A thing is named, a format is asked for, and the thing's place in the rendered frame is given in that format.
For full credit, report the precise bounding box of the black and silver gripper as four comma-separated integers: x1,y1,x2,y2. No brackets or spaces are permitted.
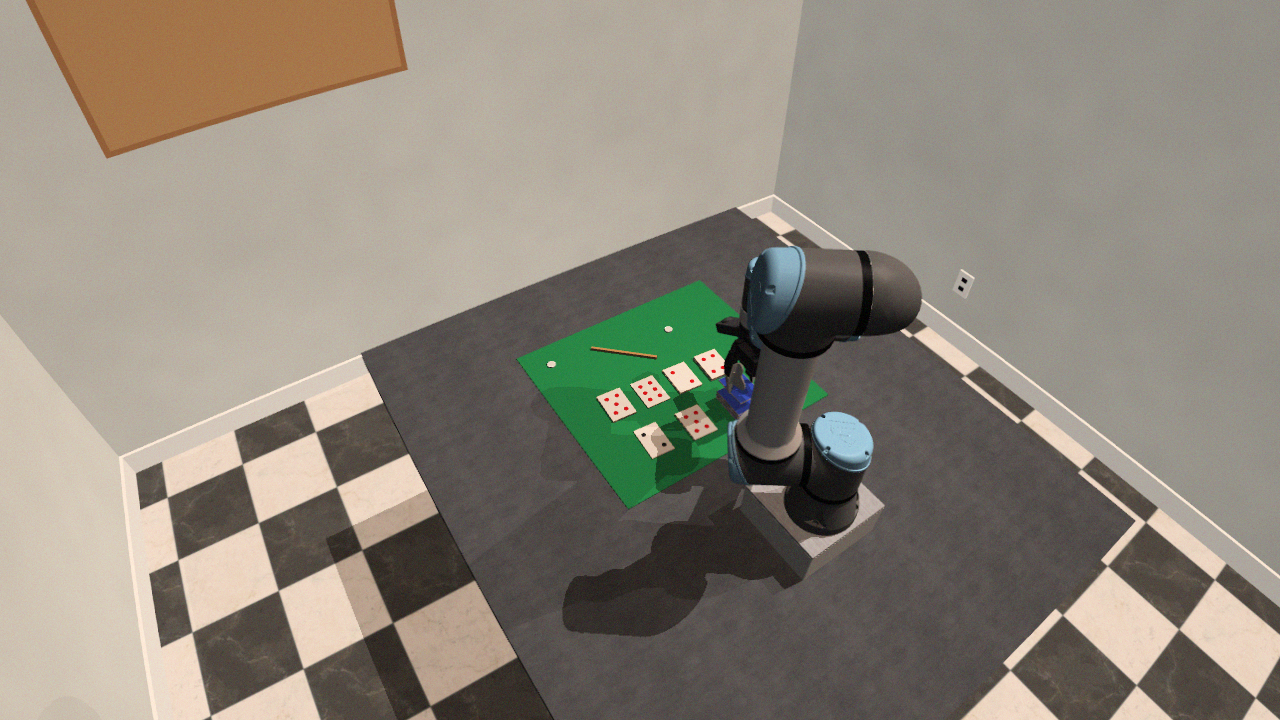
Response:
724,336,762,395

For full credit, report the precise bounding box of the green felt mat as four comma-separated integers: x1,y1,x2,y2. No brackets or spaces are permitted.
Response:
517,281,739,509

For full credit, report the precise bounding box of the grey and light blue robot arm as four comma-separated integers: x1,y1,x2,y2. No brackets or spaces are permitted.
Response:
716,246,922,536

